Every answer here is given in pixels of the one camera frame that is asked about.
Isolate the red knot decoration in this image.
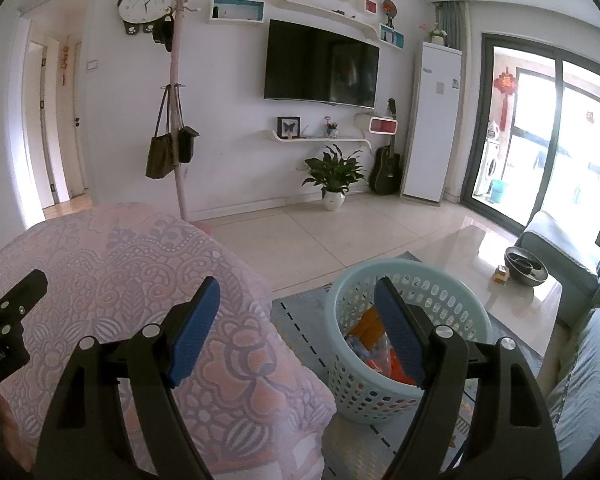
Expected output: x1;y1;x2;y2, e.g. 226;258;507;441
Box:
494;71;516;131

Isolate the white panda wall clock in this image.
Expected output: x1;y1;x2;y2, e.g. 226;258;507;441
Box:
117;0;173;36

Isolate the dark acoustic guitar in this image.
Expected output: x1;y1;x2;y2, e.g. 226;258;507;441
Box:
369;97;403;196

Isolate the white lower wall shelf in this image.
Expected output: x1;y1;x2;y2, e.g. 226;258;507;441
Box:
271;127;373;151

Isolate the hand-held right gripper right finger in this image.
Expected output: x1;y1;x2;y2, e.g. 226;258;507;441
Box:
373;275;566;480

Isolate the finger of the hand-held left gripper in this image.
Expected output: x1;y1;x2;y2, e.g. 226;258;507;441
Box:
0;269;48;333

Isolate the black picture frame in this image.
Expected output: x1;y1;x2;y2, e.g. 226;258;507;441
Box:
277;116;301;140

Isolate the orange plastic bag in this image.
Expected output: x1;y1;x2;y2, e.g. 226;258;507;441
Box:
347;306;387;346

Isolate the black hat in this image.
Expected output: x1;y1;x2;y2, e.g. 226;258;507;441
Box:
152;14;175;53

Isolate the black wall television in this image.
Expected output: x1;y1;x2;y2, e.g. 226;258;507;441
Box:
264;19;381;110

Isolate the glossy coffee table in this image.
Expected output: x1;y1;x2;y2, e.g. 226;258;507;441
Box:
405;222;563;361

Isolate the teal wall box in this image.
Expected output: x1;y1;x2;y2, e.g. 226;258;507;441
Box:
380;24;406;50

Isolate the blue-grey floor rug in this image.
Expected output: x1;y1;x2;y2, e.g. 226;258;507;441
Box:
270;250;546;480

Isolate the black shoulder bag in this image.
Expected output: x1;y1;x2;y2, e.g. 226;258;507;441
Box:
176;85;201;165

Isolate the white interior door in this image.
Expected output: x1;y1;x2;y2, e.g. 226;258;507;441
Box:
55;40;88;198

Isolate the red and white wall box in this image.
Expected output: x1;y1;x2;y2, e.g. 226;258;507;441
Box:
367;116;397;136

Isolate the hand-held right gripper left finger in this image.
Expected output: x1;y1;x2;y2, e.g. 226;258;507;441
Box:
32;276;222;480

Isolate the potted green plant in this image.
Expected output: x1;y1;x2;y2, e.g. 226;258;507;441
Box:
300;144;368;212

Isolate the grey sliding glass door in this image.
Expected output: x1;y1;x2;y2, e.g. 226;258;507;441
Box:
461;32;600;251

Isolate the dark metal bowl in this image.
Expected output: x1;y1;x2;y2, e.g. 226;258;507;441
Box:
504;246;549;286

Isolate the blue-trimmed white wall box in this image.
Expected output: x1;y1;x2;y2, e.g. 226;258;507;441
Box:
209;0;266;24

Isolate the white wavy wall shelf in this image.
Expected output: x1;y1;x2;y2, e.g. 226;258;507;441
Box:
275;0;406;41

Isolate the brown tote bag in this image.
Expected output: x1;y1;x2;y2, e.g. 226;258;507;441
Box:
145;85;177;181

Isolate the blue-grey cushion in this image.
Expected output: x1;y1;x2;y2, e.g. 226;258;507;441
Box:
545;307;600;461

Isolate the white standing air conditioner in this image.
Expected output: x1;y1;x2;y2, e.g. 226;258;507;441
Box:
401;40;463;207

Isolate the white washing machine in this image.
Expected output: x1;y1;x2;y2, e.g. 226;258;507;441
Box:
482;120;503;196

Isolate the pink patterned blanket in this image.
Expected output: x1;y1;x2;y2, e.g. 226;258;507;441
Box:
0;202;338;480

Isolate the pink coat rack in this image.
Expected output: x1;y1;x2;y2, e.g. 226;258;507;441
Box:
157;0;221;223

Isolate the grey sofa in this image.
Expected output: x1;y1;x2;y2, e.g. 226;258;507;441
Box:
521;210;600;480

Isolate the light blue plastic basket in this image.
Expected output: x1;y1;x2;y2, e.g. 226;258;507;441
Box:
324;259;493;411

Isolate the grey curtain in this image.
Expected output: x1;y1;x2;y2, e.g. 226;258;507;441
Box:
437;0;467;51

